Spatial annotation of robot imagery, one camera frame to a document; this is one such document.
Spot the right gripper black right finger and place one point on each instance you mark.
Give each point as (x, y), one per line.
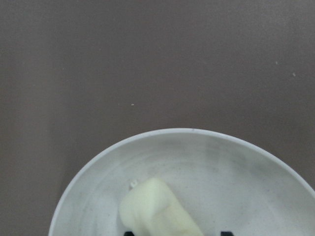
(225, 233)

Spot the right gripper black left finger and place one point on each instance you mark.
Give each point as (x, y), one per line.
(128, 234)

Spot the beige round plate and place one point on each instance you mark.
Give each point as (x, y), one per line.
(224, 183)

